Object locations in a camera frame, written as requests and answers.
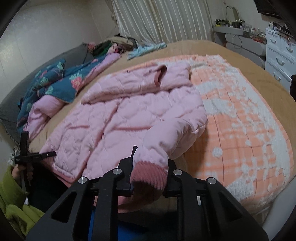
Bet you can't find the pink quilted jacket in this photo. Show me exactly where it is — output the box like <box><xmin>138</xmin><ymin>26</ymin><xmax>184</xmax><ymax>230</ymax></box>
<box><xmin>23</xmin><ymin>60</ymin><xmax>209</xmax><ymax>212</ymax></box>

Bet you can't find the pile of dark clothes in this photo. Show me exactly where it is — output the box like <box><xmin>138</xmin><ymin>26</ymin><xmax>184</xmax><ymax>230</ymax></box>
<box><xmin>87</xmin><ymin>35</ymin><xmax>138</xmax><ymax>57</ymax></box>

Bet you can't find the green sleeve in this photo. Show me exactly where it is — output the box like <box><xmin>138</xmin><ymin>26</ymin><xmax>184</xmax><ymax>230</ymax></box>
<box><xmin>1</xmin><ymin>165</ymin><xmax>44</xmax><ymax>239</ymax></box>

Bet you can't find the blue floral pink quilt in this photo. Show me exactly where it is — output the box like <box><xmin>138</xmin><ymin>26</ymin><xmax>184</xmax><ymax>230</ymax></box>
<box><xmin>16</xmin><ymin>53</ymin><xmax>121</xmax><ymax>139</ymax></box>

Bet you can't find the orange white plaid blanket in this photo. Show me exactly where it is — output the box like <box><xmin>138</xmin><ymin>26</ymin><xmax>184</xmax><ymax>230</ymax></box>
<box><xmin>108</xmin><ymin>54</ymin><xmax>295</xmax><ymax>209</ymax></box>

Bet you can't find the tan bed sheet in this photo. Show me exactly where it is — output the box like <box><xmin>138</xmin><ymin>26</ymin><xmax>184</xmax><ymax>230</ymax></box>
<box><xmin>29</xmin><ymin>40</ymin><xmax>295</xmax><ymax>152</ymax></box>

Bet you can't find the light blue garment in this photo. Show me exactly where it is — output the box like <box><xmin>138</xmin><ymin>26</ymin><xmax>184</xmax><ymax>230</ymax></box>
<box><xmin>127</xmin><ymin>42</ymin><xmax>167</xmax><ymax>60</ymax></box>

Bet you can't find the grey white desk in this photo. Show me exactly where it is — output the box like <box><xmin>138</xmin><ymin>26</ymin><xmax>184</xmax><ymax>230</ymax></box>
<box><xmin>213</xmin><ymin>19</ymin><xmax>267</xmax><ymax>68</ymax></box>

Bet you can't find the white striped curtain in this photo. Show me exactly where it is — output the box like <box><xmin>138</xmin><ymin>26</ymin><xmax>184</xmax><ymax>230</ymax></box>
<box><xmin>111</xmin><ymin>1</ymin><xmax>213</xmax><ymax>45</ymax></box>

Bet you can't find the white drawer cabinet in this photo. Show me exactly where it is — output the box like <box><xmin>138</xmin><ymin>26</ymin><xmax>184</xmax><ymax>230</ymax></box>
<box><xmin>265</xmin><ymin>28</ymin><xmax>295</xmax><ymax>91</ymax></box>

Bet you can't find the black flat television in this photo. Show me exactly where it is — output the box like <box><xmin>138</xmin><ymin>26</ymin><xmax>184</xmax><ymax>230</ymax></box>
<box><xmin>254</xmin><ymin>0</ymin><xmax>280</xmax><ymax>18</ymax></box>

